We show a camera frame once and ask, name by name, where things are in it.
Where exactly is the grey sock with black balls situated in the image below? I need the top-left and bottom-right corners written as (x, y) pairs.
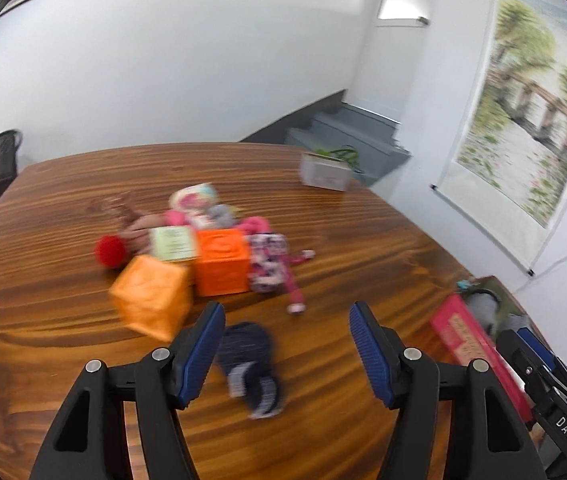
top-left (463, 289), bottom-right (500, 335)

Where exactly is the light orange toy cube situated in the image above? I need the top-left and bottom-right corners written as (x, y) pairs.
top-left (108, 255), bottom-right (193, 342)

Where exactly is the dark navy sock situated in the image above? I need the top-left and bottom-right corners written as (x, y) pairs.
top-left (216, 322), bottom-right (283, 419)

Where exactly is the red pompom ball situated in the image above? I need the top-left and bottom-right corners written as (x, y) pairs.
top-left (94, 234), bottom-right (129, 270)

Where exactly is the green white carton box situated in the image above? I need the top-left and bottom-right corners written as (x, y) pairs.
top-left (150, 226), bottom-right (196, 262)

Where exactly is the dark orange toy cube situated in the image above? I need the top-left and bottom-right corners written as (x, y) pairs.
top-left (194, 229), bottom-right (251, 297)

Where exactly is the brown stocking bundle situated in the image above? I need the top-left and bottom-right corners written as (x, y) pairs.
top-left (94, 193), bottom-right (167, 256)

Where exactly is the pink foam curler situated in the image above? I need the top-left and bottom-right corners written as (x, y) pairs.
top-left (164, 209), bottom-right (198, 230)
top-left (236, 216), bottom-right (271, 236)

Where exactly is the grey yellow sock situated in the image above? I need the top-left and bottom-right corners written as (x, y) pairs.
top-left (206, 204), bottom-right (238, 229)

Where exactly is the grey knit pouch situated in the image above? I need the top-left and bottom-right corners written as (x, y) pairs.
top-left (497, 312), bottom-right (531, 335)

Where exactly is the pink rimmed storage box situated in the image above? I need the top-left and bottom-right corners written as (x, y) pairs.
top-left (430, 275), bottom-right (538, 424)

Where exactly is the teal binder clip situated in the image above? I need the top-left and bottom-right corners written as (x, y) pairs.
top-left (456, 280), bottom-right (477, 292)

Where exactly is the landscape scroll painting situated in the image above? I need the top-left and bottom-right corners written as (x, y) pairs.
top-left (436, 0), bottom-right (567, 270)

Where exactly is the green shopping bag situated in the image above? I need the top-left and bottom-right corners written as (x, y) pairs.
top-left (315, 145), bottom-right (363, 174)

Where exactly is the grey tin box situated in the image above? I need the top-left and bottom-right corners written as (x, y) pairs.
top-left (299, 152), bottom-right (352, 192)

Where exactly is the grey staircase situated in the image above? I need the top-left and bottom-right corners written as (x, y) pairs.
top-left (243, 91), bottom-right (411, 186)

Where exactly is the white power cable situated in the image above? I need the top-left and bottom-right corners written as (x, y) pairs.
top-left (512, 226), bottom-right (567, 295)

